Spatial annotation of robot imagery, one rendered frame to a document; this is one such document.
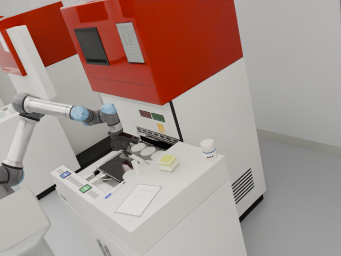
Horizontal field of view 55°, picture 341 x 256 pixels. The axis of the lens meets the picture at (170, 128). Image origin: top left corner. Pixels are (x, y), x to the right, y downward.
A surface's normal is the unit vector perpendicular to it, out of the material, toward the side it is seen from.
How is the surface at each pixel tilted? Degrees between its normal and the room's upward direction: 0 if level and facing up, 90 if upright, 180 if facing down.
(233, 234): 90
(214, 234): 90
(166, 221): 90
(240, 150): 90
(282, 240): 0
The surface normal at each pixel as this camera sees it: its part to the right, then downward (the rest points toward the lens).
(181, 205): 0.65, 0.18
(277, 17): -0.72, 0.47
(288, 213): -0.26, -0.86
